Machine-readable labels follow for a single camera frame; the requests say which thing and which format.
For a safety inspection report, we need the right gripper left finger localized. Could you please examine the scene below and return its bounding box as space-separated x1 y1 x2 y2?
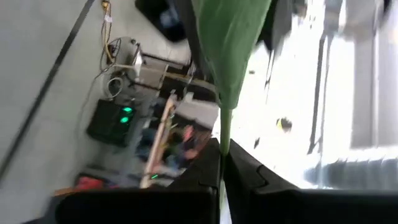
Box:
169 138 221 189

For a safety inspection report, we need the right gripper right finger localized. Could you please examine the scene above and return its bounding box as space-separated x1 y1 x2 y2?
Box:
224 139 299 191

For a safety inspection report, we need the pink artificial tulip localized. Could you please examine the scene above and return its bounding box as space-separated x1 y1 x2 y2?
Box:
190 0 273 156

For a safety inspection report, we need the black box with green lights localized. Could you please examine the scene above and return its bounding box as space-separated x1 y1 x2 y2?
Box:
86 98 137 147

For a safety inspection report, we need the silver ribbed ventilation duct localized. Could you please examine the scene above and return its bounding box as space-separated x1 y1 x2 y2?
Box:
304 157 398 190

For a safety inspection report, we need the white coiled cable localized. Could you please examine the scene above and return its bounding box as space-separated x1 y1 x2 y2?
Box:
105 76 125 99

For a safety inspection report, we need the yellow cable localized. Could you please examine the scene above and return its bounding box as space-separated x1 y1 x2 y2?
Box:
99 0 116 65

